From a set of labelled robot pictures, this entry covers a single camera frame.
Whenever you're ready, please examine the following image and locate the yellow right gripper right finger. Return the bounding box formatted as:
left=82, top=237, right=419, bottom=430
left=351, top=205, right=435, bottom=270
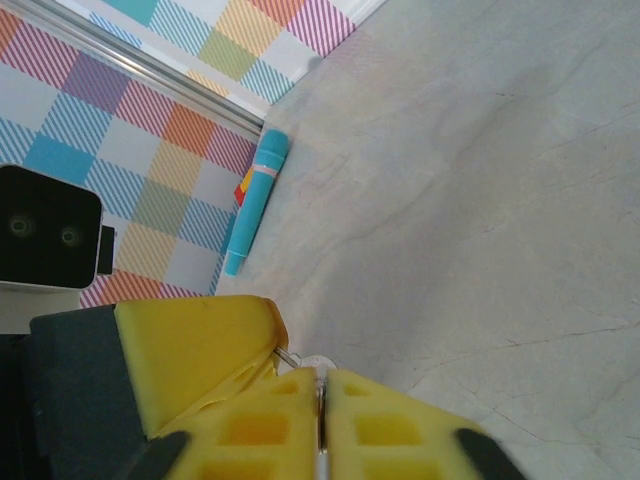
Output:
left=323, top=368, right=526, bottom=480

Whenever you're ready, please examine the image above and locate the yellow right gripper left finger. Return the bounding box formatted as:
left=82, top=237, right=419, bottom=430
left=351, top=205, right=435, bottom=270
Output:
left=129, top=367, right=320, bottom=480

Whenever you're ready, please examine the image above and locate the teal marker pen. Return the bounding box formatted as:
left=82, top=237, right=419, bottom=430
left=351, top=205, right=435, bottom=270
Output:
left=223, top=128, right=290, bottom=278

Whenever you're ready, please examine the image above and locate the red and yellow toy block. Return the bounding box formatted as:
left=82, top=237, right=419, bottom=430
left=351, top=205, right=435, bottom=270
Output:
left=234, top=167, right=254, bottom=209

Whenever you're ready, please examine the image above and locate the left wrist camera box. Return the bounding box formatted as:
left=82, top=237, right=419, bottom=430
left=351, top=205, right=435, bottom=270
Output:
left=0, top=163, right=117, bottom=292

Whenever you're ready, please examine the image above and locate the aluminium frame corner post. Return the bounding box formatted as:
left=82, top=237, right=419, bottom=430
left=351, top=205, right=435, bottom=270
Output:
left=29, top=0, right=265, bottom=137

